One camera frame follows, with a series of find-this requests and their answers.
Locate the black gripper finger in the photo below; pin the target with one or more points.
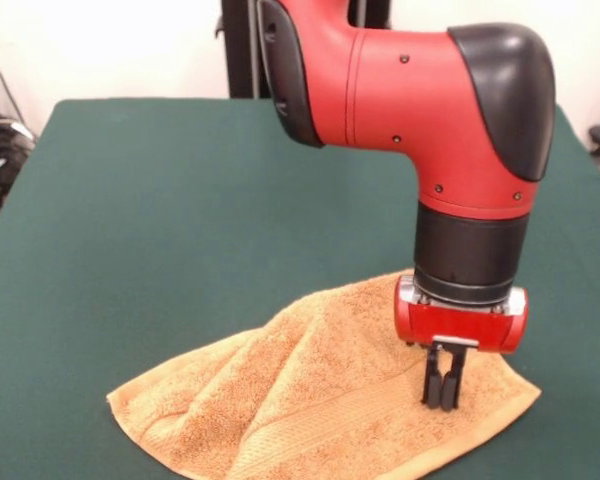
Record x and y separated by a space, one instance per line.
452 385
432 380

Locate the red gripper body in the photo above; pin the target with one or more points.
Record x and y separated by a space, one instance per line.
455 327

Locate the orange terry towel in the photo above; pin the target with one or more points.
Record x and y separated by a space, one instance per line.
305 390

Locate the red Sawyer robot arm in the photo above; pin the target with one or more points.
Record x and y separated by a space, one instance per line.
405 100

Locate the dark green table cloth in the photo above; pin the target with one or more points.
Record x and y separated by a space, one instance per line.
155 225

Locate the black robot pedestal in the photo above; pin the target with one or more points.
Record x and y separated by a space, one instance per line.
240 50

